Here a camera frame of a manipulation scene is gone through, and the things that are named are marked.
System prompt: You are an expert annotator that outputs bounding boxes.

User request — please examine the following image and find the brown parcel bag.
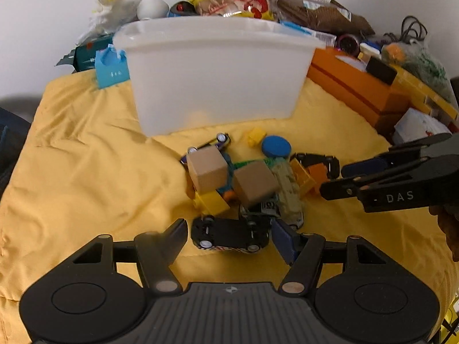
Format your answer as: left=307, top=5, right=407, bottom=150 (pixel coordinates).
left=275, top=0, right=375, bottom=36

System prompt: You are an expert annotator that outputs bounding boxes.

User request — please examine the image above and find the yellow toy brick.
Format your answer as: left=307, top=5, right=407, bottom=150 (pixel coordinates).
left=193, top=190, right=230, bottom=217

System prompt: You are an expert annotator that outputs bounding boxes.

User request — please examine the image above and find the light blue card box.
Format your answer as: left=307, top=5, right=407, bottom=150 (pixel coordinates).
left=95, top=44, right=130, bottom=89

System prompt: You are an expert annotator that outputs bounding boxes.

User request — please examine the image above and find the olive green toy vehicle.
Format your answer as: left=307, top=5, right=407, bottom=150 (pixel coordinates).
left=270, top=159, right=304, bottom=230

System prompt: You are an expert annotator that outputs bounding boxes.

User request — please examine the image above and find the white plastic bag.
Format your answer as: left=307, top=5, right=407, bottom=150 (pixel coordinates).
left=76, top=0, right=142, bottom=46

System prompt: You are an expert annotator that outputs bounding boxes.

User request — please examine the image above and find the orange yellow toy block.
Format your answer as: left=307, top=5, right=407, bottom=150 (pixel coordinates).
left=289, top=159, right=316, bottom=197

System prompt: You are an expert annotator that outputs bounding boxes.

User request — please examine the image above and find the green net bag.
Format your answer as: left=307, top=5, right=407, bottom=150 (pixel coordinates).
left=381, top=15, right=449, bottom=101

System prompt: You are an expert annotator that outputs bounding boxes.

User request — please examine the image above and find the dark blue toy car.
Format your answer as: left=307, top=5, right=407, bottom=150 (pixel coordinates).
left=180, top=132, right=231, bottom=166

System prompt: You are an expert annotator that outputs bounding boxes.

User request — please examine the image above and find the person's hand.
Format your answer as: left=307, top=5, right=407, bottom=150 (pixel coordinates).
left=429, top=206, right=459, bottom=262

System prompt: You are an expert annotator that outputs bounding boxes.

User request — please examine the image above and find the blue round disc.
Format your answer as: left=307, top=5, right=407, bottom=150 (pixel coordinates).
left=261, top=135, right=292, bottom=158

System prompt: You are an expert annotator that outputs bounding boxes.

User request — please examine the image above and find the black orange toy car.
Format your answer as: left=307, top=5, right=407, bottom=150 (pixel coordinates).
left=289, top=152, right=341, bottom=183

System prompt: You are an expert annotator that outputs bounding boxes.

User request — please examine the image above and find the yellow cloth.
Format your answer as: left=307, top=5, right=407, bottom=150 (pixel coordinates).
left=1, top=71, right=458, bottom=343

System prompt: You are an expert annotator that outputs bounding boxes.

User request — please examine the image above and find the orange box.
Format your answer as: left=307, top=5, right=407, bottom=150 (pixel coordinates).
left=307, top=48, right=410, bottom=134

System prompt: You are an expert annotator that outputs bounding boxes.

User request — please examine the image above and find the white plastic bin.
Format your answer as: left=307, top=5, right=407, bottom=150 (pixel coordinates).
left=113, top=16, right=324, bottom=137

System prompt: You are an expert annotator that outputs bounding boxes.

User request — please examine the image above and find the wooden cube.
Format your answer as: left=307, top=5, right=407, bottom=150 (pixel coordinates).
left=232, top=161, right=279, bottom=208
left=187, top=146, right=228, bottom=194

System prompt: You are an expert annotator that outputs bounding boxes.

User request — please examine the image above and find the small yellow block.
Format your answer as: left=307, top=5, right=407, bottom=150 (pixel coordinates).
left=247, top=127, right=267, bottom=148

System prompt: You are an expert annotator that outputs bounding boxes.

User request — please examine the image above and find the dark green tissue pack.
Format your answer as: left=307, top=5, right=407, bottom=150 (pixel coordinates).
left=56, top=34, right=114, bottom=72

